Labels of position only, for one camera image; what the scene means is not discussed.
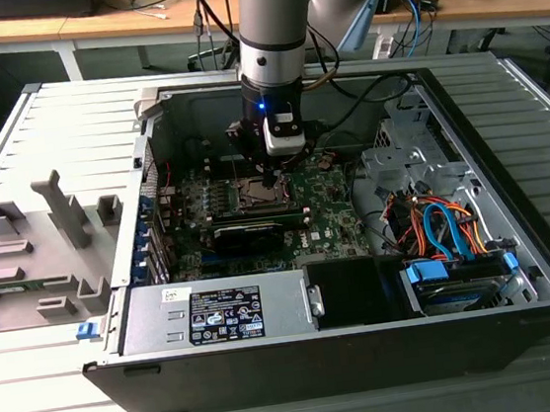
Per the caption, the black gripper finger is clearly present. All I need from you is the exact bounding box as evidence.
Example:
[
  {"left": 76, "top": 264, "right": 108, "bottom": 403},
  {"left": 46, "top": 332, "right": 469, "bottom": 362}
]
[
  {"left": 265, "top": 119, "right": 328, "bottom": 191},
  {"left": 223, "top": 115, "right": 278, "bottom": 195}
]

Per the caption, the silver CPU chip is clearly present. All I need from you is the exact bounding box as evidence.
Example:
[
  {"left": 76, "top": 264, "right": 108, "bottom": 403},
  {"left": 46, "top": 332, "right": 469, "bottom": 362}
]
[{"left": 246, "top": 179, "right": 281, "bottom": 206}]

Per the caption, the green motherboard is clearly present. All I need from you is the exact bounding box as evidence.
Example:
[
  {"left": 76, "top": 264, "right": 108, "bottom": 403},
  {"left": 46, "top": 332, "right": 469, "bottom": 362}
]
[{"left": 150, "top": 140, "right": 377, "bottom": 286}]

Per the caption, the metal disk bay cage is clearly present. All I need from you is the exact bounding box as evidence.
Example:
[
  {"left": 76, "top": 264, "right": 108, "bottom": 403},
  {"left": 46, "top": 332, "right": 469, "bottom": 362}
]
[{"left": 354, "top": 84, "right": 476, "bottom": 206}]

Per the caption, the black graphics card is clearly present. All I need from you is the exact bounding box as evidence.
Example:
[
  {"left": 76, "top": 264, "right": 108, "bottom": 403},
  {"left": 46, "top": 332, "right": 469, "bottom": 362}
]
[{"left": 209, "top": 217, "right": 289, "bottom": 262}]

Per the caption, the grey power supply unit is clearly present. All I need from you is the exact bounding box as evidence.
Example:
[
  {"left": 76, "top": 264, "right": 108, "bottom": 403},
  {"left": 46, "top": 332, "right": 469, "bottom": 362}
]
[{"left": 115, "top": 267, "right": 321, "bottom": 358}]

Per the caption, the hard disk in blue carrier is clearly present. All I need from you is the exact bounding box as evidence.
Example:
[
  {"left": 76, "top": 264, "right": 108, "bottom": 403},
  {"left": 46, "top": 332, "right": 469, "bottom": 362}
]
[{"left": 398, "top": 247, "right": 523, "bottom": 319}]

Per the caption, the grey parts rack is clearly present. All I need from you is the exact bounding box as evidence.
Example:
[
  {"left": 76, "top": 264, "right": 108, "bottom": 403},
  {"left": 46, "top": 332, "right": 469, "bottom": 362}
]
[{"left": 0, "top": 161, "right": 137, "bottom": 334}]

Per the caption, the black PC case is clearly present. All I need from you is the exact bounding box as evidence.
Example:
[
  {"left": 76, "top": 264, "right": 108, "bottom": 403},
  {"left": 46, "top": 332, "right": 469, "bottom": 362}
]
[{"left": 49, "top": 38, "right": 550, "bottom": 412}]

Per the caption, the black desktop box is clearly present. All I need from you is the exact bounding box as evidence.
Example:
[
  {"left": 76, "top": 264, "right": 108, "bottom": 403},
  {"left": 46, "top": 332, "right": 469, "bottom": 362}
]
[{"left": 0, "top": 0, "right": 108, "bottom": 28}]

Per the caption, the blue plastic latch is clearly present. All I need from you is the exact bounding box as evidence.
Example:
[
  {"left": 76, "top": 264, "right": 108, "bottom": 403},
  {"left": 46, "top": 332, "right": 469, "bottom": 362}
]
[{"left": 76, "top": 318, "right": 102, "bottom": 342}]

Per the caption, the green RAM stick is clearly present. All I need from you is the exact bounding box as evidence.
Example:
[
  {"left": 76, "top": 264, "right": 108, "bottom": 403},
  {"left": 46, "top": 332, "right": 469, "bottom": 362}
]
[{"left": 0, "top": 281, "right": 32, "bottom": 298}]

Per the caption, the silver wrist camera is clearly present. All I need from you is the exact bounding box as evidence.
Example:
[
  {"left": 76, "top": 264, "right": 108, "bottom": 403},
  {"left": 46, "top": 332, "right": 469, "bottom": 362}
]
[{"left": 261, "top": 108, "right": 310, "bottom": 158}]

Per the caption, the orange red wire bundle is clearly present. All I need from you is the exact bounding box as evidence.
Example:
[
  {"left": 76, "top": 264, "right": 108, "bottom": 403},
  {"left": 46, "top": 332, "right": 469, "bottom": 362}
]
[{"left": 385, "top": 181, "right": 492, "bottom": 267}]

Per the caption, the blue flat wire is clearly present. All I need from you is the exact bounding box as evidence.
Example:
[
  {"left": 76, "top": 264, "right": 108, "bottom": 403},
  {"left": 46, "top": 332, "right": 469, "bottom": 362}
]
[{"left": 423, "top": 198, "right": 477, "bottom": 267}]

